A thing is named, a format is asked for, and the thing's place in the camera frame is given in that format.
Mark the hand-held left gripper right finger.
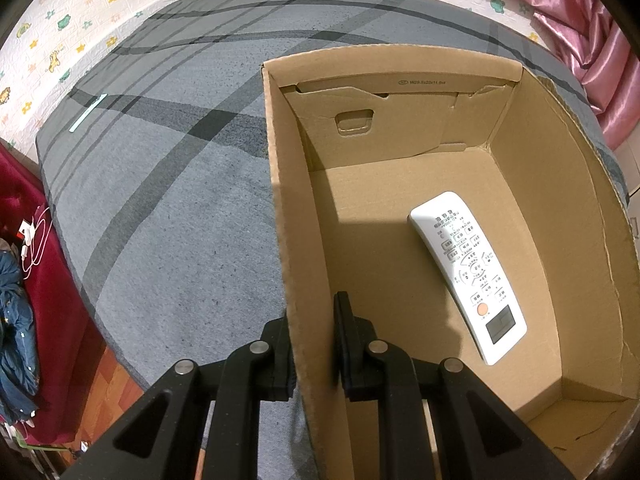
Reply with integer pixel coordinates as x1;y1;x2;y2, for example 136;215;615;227
333;291;577;480

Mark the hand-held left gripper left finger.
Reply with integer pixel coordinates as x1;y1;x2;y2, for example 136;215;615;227
60;314;297;480

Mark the white remote control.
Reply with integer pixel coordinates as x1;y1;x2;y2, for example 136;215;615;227
407;191;528;367

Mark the brown cardboard box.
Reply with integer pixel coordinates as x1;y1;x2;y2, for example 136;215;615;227
261;49;640;480

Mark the grey plaid blanket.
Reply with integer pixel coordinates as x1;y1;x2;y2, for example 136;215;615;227
36;0;629;480

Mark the red sofa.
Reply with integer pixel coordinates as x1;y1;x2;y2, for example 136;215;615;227
0;140;110;456

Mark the blue jacket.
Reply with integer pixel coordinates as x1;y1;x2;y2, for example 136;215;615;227
0;249;42;423

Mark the light green strip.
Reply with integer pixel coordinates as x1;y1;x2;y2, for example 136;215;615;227
69;93;109;134

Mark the pink satin curtain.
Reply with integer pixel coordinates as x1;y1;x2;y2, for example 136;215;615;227
492;0;640;147

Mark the white charger cable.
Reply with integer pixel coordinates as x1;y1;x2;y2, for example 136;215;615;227
17;207;54;281

